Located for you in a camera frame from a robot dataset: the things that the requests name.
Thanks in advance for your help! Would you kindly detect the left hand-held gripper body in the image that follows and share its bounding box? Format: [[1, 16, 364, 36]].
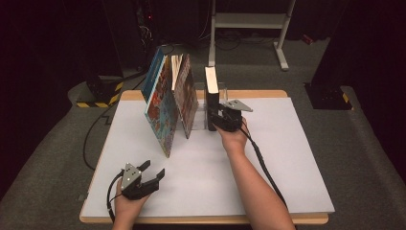
[[120, 162, 160, 200]]

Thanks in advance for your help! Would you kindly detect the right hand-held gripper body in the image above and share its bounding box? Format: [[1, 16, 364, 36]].
[[214, 99, 254, 132]]

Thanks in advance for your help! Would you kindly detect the black hardcover book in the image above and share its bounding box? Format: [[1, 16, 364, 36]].
[[204, 65, 221, 132]]

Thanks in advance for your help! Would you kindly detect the clear acrylic book organizer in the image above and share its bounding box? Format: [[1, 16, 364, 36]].
[[191, 81, 229, 131]]

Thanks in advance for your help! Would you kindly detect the purple magazine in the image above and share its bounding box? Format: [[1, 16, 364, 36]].
[[170, 53, 199, 140]]

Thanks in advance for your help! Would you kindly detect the light blue picture book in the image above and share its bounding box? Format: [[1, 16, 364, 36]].
[[144, 55, 180, 159]]

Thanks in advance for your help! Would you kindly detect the dark blue picture book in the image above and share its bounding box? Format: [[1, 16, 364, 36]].
[[141, 46, 167, 104]]

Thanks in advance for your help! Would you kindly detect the person's right hand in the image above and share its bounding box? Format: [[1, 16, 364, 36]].
[[216, 118, 249, 156]]

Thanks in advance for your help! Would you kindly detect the person's left hand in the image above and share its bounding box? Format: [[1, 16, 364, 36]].
[[114, 189, 151, 221]]

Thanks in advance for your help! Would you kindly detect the wooden table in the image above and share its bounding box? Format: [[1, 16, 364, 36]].
[[79, 89, 329, 225]]

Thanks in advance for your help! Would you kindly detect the black stand base striped edge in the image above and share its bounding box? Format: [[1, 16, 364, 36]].
[[76, 75, 124, 108]]

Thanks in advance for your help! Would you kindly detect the white metal stand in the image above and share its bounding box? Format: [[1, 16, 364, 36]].
[[208, 0, 296, 72]]

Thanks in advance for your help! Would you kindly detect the left hand-held gripper cable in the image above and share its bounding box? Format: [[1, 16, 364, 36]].
[[106, 171, 125, 223]]

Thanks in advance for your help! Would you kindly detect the hand-held gripper cable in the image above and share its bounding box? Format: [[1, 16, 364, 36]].
[[106, 171, 125, 223], [240, 126, 288, 209]]

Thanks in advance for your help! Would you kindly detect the right hand-held gripper cable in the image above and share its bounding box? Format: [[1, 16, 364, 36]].
[[240, 126, 288, 209]]

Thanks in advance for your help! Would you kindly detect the long black floor cable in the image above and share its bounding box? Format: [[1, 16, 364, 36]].
[[81, 44, 175, 172]]

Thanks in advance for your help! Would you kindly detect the black cable bundle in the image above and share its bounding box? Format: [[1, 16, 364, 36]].
[[197, 30, 243, 52]]

